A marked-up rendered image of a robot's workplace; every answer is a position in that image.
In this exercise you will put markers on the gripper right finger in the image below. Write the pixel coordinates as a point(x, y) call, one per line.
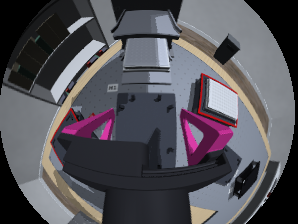
point(215, 136)

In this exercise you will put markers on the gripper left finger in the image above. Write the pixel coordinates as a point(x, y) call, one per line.
point(85, 127)

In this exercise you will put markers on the white well plate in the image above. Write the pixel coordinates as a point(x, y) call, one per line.
point(221, 100)

